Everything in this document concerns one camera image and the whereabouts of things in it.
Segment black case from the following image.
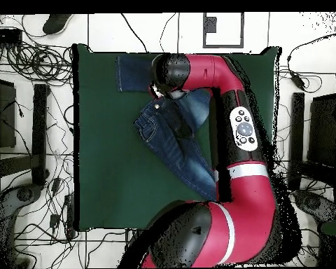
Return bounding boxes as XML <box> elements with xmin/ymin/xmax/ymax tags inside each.
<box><xmin>0</xmin><ymin>78</ymin><xmax>18</xmax><ymax>149</ymax></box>
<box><xmin>307</xmin><ymin>93</ymin><xmax>336</xmax><ymax>169</ymax></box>

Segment black flat box device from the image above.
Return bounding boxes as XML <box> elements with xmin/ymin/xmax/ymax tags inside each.
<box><xmin>0</xmin><ymin>27</ymin><xmax>23</xmax><ymax>44</ymax></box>

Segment black metal bar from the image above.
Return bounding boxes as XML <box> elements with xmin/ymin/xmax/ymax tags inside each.
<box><xmin>287</xmin><ymin>92</ymin><xmax>305</xmax><ymax>192</ymax></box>
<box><xmin>31</xmin><ymin>83</ymin><xmax>50</xmax><ymax>187</ymax></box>

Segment person's shoe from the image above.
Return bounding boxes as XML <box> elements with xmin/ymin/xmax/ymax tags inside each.
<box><xmin>42</xmin><ymin>13</ymin><xmax>75</xmax><ymax>36</ymax></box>

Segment grey square frame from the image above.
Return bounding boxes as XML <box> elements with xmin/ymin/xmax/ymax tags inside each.
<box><xmin>202</xmin><ymin>12</ymin><xmax>245</xmax><ymax>49</ymax></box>

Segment blue denim jeans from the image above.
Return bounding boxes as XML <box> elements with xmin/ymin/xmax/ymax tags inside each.
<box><xmin>115</xmin><ymin>55</ymin><xmax>218</xmax><ymax>203</ymax></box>

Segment dark green table cloth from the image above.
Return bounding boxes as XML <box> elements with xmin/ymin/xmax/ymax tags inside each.
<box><xmin>72</xmin><ymin>43</ymin><xmax>282</xmax><ymax>232</ymax></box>

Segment black power strip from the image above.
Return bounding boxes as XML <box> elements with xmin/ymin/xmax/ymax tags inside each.
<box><xmin>64</xmin><ymin>193</ymin><xmax>77</xmax><ymax>239</ymax></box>

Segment coiled black cable bundle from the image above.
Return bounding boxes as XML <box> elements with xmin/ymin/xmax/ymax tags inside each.
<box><xmin>5</xmin><ymin>41</ymin><xmax>74</xmax><ymax>85</ymax></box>

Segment black power adapter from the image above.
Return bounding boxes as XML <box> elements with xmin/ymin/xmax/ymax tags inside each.
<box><xmin>290</xmin><ymin>70</ymin><xmax>307</xmax><ymax>89</ymax></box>

